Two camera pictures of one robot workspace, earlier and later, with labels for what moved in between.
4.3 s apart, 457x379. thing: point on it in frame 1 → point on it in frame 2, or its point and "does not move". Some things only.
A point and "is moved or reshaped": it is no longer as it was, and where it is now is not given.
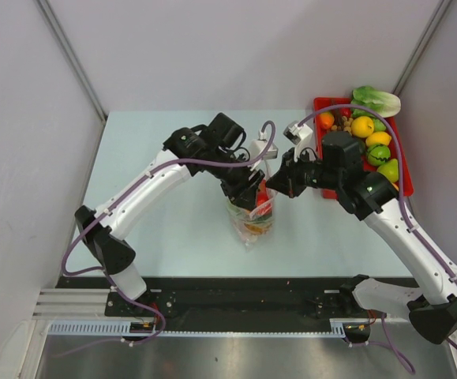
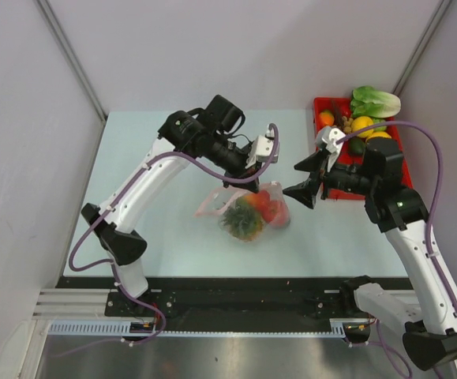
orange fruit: x=326 y=120 does not move
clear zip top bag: x=251 y=225 is moved or reshaped
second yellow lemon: x=378 y=137 does not move
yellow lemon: x=362 y=126 does not move
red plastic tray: x=380 y=141 does not move
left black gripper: x=243 y=191 → x=241 y=166
